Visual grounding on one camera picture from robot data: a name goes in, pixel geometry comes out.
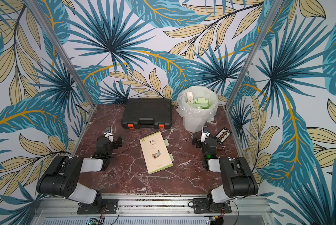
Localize aluminium frame post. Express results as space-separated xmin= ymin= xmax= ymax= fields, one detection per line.
xmin=25 ymin=0 xmax=96 ymax=108
xmin=225 ymin=1 xmax=283 ymax=111

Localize left aluminium frame post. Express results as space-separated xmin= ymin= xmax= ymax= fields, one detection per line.
xmin=25 ymin=0 xmax=96 ymax=108

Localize right aluminium frame post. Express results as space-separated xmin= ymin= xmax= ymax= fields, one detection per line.
xmin=225 ymin=1 xmax=283 ymax=111

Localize black patterned card box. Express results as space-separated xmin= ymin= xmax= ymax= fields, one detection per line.
xmin=216 ymin=127 xmax=232 ymax=144

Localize white lined trash bin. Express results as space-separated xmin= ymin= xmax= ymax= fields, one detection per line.
xmin=177 ymin=86 xmax=219 ymax=133

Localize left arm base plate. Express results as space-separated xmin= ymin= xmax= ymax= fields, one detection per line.
xmin=77 ymin=199 xmax=119 ymax=215

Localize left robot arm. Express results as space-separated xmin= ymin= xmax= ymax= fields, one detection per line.
xmin=36 ymin=135 xmax=123 ymax=205

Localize black plastic tool case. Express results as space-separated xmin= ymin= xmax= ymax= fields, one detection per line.
xmin=121 ymin=98 xmax=172 ymax=129

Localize aluminium front rail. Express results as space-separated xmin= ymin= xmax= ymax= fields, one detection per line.
xmin=31 ymin=194 xmax=277 ymax=225

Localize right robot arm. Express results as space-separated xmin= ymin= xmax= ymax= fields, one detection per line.
xmin=192 ymin=137 xmax=258 ymax=204

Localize green sticky notes in bin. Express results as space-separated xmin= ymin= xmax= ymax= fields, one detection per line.
xmin=186 ymin=91 xmax=211 ymax=109

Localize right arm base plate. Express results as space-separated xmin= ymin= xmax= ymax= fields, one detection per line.
xmin=188 ymin=198 xmax=232 ymax=214

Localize green cover picture book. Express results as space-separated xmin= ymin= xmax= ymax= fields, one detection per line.
xmin=139 ymin=132 xmax=173 ymax=174

